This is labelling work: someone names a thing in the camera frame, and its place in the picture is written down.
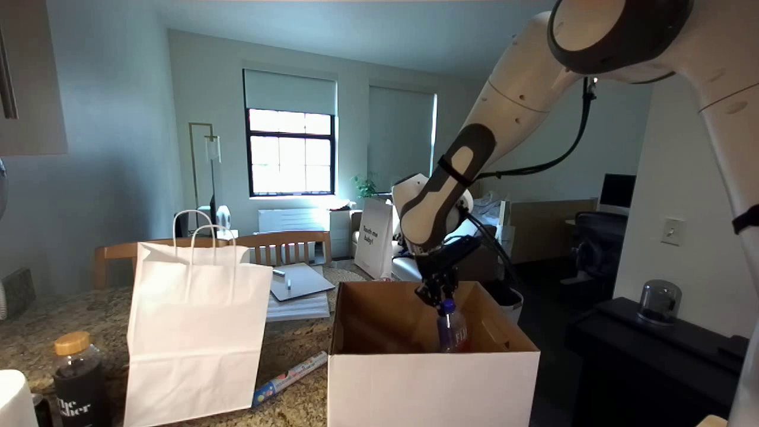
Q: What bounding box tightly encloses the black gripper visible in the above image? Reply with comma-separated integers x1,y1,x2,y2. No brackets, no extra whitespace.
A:
415,231,487,311

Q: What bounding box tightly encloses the clear plastic bottle blue cap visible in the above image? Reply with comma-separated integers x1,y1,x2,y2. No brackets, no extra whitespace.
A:
436,297,470,356

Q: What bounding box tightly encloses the white cardboard box brown inside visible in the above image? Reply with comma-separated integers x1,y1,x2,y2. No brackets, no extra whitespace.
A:
324,279,544,427

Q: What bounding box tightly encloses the small white bottle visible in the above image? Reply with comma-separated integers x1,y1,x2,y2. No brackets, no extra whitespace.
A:
213,204,240,243

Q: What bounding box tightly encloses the white waste bin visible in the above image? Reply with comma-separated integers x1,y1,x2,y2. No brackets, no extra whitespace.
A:
482,279,527,325

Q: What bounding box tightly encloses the white bag with dark print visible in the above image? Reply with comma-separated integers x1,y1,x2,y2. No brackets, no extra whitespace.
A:
351,197,398,281

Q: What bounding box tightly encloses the brown wooden desk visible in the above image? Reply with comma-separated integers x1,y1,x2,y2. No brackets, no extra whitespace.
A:
504,197,600,265

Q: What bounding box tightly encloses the green potted plant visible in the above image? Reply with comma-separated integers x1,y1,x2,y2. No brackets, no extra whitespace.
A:
351,172,379,201

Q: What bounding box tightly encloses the white book stack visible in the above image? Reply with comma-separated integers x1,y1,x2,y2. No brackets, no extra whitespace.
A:
265,291,334,323

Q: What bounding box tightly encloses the wide closed roller blind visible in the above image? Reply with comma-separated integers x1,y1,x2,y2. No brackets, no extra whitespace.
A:
364,82,439,193

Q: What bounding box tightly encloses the black office chair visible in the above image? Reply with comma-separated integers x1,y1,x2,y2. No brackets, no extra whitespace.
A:
561,209,630,288

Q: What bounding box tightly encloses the blue printed flat package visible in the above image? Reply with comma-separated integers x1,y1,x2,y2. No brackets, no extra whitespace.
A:
251,351,330,408

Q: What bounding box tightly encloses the black framed window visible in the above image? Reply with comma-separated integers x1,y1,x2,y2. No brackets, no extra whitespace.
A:
244,106,338,198

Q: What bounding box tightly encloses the computer monitor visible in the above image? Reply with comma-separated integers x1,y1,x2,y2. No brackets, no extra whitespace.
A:
597,170,637,212

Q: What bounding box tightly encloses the clear drinking glass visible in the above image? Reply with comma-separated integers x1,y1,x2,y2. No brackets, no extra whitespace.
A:
635,276,685,325

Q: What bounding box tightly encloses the black low cabinet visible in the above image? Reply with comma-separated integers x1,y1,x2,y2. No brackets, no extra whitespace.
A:
566,294,751,427

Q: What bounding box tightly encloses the white paper shopping bag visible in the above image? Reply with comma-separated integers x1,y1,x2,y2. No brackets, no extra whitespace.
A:
120,207,276,427

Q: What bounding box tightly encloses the grey roller blind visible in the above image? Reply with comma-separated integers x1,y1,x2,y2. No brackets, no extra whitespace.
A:
240,67,338,118

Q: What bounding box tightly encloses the metal floor stand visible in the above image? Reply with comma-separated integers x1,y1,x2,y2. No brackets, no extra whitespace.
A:
188,120,226,231

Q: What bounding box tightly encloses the dark jar with script print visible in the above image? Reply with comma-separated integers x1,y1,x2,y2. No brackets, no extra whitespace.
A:
49,329,110,427

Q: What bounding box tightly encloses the white paper towel roll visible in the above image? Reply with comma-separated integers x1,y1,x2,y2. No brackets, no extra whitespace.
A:
0,368,41,427

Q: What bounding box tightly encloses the white wall radiator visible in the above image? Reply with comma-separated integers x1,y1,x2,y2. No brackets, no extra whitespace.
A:
257,207,331,235

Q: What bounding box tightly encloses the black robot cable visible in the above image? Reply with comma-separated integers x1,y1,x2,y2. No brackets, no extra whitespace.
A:
472,74,600,182

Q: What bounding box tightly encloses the white wall switch plate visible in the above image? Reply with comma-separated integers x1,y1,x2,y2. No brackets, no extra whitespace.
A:
659,215,687,249

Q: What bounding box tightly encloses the dark wall outlet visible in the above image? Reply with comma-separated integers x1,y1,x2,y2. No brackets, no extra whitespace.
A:
2,265,38,320

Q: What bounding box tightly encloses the wall cabinet unit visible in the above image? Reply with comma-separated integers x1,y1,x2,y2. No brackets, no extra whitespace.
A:
0,0,72,158

